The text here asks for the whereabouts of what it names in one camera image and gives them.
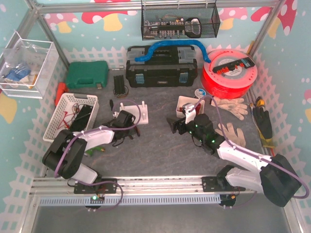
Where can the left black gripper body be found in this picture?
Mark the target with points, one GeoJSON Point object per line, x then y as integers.
{"type": "Point", "coordinates": [132, 128]}

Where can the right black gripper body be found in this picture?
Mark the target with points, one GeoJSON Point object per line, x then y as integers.
{"type": "Point", "coordinates": [181, 125]}

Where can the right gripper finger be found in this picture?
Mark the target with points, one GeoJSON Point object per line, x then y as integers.
{"type": "Point", "coordinates": [173, 128]}
{"type": "Point", "coordinates": [171, 121]}

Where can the white peg base plate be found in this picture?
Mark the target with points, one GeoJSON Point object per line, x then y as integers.
{"type": "Point", "coordinates": [140, 112]}

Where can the white parts tray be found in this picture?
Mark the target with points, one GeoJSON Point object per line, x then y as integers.
{"type": "Point", "coordinates": [185, 102]}

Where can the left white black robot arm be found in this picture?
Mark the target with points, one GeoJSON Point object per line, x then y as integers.
{"type": "Point", "coordinates": [65, 154]}

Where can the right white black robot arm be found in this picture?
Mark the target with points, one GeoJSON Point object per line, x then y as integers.
{"type": "Point", "coordinates": [272, 176]}

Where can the orange black pliers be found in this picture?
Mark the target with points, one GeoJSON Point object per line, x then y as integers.
{"type": "Point", "coordinates": [134, 131]}

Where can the brown tape roll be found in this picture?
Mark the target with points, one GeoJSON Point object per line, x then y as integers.
{"type": "Point", "coordinates": [126, 91]}

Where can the black aluminium extrusion piece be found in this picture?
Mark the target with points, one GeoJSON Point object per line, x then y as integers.
{"type": "Point", "coordinates": [118, 81]}

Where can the black device in basket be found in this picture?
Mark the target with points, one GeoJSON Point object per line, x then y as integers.
{"type": "Point", "coordinates": [81, 119]}

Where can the black toolbox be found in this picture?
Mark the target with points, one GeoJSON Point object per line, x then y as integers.
{"type": "Point", "coordinates": [171, 66]}

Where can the white work glove upper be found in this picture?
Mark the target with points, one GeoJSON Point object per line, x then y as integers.
{"type": "Point", "coordinates": [234, 106]}

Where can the white work glove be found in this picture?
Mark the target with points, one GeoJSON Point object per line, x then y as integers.
{"type": "Point", "coordinates": [234, 106]}
{"type": "Point", "coordinates": [234, 135]}

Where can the white work glove lower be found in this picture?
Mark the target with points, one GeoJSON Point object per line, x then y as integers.
{"type": "Point", "coordinates": [234, 135]}

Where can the green plastic case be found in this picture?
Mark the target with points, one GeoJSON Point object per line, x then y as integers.
{"type": "Point", "coordinates": [87, 74]}

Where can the white perforated basket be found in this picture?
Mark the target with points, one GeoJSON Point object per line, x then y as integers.
{"type": "Point", "coordinates": [67, 110]}

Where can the red filament spool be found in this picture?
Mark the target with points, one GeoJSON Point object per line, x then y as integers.
{"type": "Point", "coordinates": [230, 85]}

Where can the black red connector strip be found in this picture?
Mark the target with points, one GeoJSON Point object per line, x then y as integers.
{"type": "Point", "coordinates": [231, 66]}

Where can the clear acrylic box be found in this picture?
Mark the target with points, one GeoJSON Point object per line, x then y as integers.
{"type": "Point", "coordinates": [40, 56]}

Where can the blue white gloves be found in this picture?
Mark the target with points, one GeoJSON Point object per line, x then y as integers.
{"type": "Point", "coordinates": [19, 74]}

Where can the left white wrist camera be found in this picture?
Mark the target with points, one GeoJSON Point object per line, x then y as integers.
{"type": "Point", "coordinates": [115, 114]}

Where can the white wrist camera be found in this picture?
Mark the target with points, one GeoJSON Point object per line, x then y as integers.
{"type": "Point", "coordinates": [115, 114]}
{"type": "Point", "coordinates": [189, 112]}

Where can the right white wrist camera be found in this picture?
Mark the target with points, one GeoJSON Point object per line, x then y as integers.
{"type": "Point", "coordinates": [189, 112]}

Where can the green screwdriver handle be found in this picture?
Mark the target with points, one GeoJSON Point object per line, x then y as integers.
{"type": "Point", "coordinates": [90, 152]}

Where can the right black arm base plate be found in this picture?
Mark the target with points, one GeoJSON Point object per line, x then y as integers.
{"type": "Point", "coordinates": [215, 184]}

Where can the orange tool handle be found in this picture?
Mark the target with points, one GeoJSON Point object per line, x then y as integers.
{"type": "Point", "coordinates": [61, 89]}

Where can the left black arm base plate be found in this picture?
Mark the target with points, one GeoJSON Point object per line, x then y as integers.
{"type": "Point", "coordinates": [106, 188]}

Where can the grey slotted cable duct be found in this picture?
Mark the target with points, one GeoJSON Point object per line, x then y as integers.
{"type": "Point", "coordinates": [131, 200]}

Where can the black mesh wire basket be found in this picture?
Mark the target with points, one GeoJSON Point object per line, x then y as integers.
{"type": "Point", "coordinates": [179, 19]}

